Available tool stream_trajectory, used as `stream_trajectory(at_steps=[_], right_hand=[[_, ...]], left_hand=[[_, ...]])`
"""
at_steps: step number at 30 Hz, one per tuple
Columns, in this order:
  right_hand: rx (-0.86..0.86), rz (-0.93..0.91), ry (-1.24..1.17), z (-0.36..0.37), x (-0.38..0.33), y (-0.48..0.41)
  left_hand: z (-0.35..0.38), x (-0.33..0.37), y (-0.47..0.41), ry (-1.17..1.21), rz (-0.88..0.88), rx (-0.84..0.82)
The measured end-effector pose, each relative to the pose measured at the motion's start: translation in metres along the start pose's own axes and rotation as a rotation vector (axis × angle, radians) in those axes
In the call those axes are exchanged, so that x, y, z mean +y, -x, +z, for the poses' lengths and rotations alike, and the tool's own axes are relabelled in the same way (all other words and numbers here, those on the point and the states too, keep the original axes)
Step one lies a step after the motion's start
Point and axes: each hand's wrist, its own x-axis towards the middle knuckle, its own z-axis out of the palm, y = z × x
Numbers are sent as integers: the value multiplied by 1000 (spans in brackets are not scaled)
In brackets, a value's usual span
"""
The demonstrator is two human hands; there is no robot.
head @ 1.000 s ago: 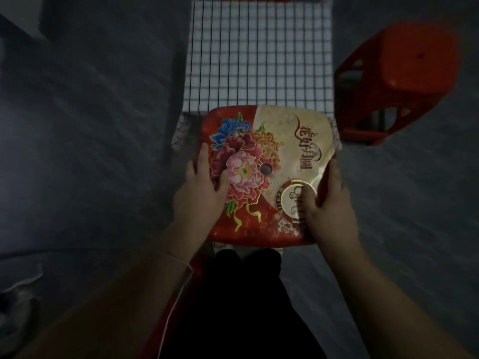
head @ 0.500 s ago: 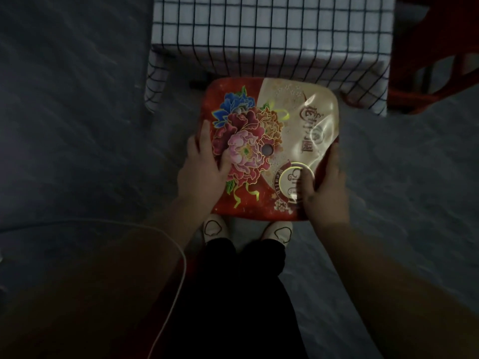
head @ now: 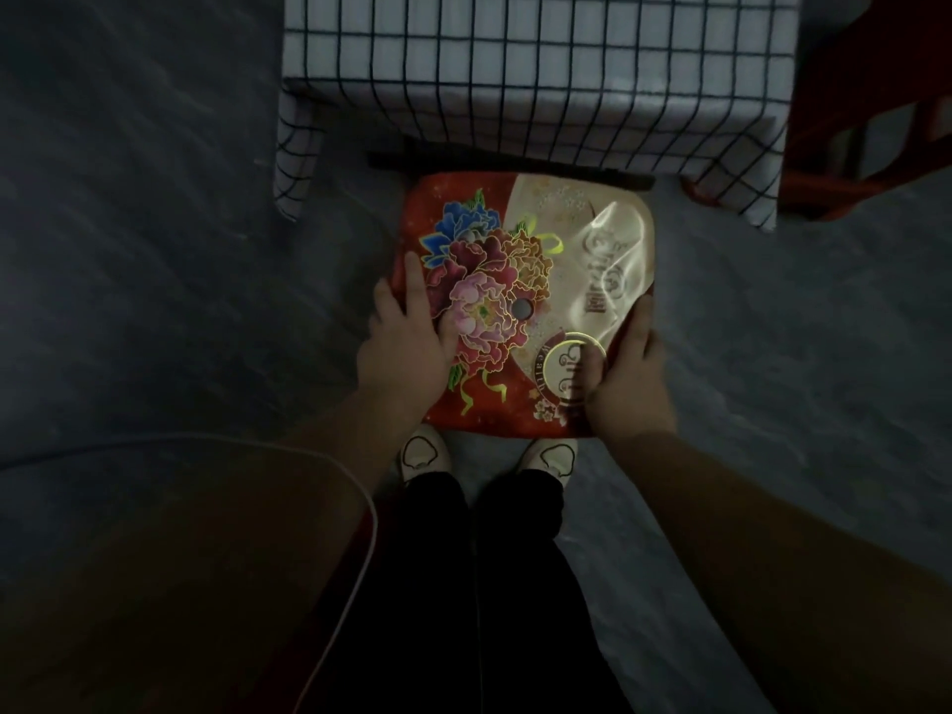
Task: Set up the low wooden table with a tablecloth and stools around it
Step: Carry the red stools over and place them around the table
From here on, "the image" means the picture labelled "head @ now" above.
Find person's left hand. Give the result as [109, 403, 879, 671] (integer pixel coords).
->
[356, 251, 463, 426]

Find person's left cream shoe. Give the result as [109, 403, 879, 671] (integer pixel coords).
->
[400, 426, 448, 485]

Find person's right cream shoe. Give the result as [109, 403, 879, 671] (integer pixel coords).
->
[516, 437, 580, 481]

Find white black checked tablecloth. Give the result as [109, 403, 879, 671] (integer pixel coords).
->
[272, 0, 803, 233]

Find person's black trousers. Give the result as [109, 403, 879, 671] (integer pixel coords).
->
[294, 468, 633, 714]

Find dark table crossbar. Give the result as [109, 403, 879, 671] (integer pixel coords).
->
[367, 150, 657, 192]

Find red wooden chair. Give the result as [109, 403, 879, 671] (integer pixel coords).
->
[680, 0, 952, 222]

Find person's right hand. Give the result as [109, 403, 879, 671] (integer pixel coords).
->
[579, 293, 678, 441]

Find white cable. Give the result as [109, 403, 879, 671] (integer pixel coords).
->
[0, 432, 379, 714]

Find person's cream shoe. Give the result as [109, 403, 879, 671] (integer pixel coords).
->
[516, 437, 580, 481]
[400, 426, 448, 485]

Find person's left forearm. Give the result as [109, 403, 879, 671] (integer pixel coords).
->
[0, 394, 419, 714]

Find person's right forearm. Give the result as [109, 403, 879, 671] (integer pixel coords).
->
[608, 429, 952, 714]

